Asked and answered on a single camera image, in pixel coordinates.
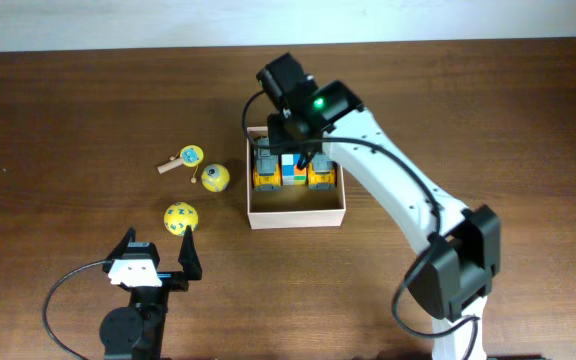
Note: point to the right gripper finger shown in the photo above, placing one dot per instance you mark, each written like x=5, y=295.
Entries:
x=304, y=159
x=280, y=140

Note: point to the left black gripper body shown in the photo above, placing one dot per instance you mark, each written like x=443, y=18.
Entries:
x=174, y=281

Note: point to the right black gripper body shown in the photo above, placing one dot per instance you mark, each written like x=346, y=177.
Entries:
x=284, y=132

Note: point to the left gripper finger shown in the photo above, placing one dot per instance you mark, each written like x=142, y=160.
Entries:
x=119, y=250
x=188, y=257

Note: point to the yellow grey toy dump truck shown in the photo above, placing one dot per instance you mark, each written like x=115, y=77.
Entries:
x=321, y=173

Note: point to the colourful two-by-two puzzle cube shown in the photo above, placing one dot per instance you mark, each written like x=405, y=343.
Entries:
x=292, y=175

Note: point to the yellow ball blue letters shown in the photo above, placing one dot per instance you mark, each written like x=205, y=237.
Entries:
x=179, y=216

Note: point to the yellow grey one-eyed ball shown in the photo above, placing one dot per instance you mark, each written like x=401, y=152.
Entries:
x=215, y=177

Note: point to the yellow wooden rattle drum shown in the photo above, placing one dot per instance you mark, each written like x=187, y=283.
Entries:
x=189, y=156

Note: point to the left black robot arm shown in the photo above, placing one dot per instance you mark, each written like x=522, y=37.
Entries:
x=136, y=331

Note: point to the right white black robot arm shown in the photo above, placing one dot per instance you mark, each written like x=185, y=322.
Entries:
x=444, y=292

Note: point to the pink cardboard box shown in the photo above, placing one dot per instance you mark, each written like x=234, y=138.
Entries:
x=294, y=206

